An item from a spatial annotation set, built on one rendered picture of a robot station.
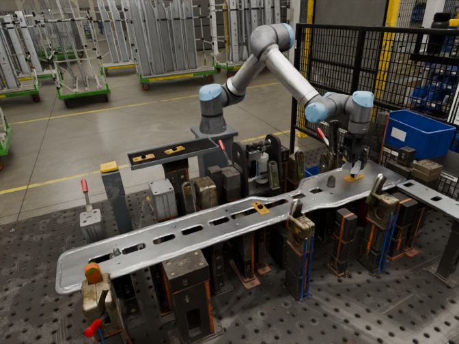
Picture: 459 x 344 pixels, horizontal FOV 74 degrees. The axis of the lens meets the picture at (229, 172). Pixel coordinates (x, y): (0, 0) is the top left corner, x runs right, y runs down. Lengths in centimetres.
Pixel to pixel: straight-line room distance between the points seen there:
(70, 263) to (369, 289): 108
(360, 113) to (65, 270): 114
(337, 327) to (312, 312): 9
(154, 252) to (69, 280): 25
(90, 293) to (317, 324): 75
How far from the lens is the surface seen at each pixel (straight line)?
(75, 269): 109
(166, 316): 125
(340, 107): 128
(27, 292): 157
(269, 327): 120
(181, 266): 94
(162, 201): 114
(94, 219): 117
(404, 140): 168
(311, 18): 419
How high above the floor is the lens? 169
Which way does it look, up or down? 29 degrees down
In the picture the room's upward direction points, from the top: 3 degrees counter-clockwise
